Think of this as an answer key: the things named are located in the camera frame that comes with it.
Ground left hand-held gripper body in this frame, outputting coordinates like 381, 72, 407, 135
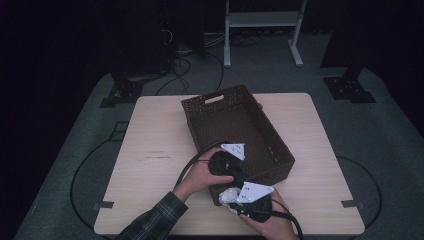
207, 142, 247, 178

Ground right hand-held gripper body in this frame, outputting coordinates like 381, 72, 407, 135
235, 181, 275, 224

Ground white textured cloth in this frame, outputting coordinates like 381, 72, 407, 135
217, 186, 243, 215

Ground brown woven basket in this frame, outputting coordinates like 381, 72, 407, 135
180, 83, 297, 207

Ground person's left hand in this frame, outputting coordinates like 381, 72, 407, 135
172, 146, 235, 203

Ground person's right hand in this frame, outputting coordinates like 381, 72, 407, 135
238, 188, 300, 240

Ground grey tape strip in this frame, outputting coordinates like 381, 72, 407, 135
341, 199, 365, 210
92, 200, 115, 211

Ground black stand base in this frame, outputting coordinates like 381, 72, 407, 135
323, 65, 378, 105
98, 71, 145, 109

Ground white metal stand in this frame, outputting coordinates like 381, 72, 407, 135
223, 0, 308, 69

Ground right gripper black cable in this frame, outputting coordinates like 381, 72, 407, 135
259, 207, 305, 240

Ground black floor cables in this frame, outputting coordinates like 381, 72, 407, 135
154, 51, 225, 97

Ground black floor cable loop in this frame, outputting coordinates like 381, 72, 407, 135
69, 121, 132, 235
335, 155, 384, 232

